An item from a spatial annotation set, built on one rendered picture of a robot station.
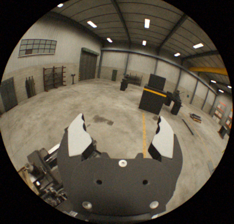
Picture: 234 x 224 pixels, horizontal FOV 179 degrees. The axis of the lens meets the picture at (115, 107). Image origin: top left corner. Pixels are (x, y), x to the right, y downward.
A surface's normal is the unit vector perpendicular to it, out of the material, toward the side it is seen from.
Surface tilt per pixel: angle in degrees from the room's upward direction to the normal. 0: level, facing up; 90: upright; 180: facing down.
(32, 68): 90
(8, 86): 90
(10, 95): 90
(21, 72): 90
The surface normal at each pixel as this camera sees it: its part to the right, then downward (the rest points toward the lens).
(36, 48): 0.95, 0.26
